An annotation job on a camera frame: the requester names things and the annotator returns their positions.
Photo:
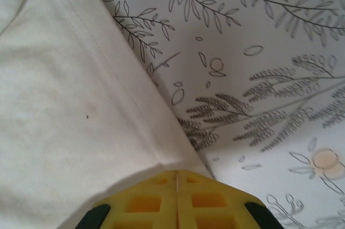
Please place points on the white t-shirt with black print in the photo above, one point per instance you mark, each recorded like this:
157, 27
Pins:
67, 78

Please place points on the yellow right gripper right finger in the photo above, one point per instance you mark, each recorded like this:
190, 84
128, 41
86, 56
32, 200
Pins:
210, 204

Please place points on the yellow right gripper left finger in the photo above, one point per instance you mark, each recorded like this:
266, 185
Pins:
145, 204

